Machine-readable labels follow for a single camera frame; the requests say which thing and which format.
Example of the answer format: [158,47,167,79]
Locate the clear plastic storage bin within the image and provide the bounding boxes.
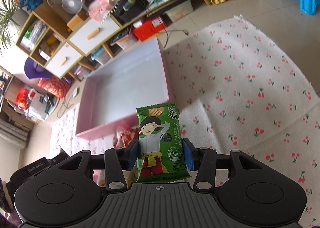
[165,0,194,22]

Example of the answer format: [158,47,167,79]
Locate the potted green plant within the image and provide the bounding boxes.
[1,0,20,49]

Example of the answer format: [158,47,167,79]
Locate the red lantern bag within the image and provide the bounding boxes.
[37,76,71,99]

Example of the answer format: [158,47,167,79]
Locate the pink cardboard box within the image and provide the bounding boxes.
[75,37,175,141]

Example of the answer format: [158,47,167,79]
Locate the white desk fan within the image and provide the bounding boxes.
[61,0,85,14]

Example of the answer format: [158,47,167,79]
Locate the cherry print cloth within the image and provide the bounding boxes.
[49,15,320,228]

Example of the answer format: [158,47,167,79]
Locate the purple hat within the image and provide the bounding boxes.
[24,58,53,79]

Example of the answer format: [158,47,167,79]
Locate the wooden TV cabinet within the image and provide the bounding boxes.
[15,0,278,83]

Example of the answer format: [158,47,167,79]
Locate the red snack packet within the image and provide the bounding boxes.
[113,125,138,148]

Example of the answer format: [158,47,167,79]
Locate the red box under cabinet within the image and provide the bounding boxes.
[132,16,167,42]

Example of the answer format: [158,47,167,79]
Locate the green cartoon snack packet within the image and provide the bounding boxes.
[137,102,190,183]

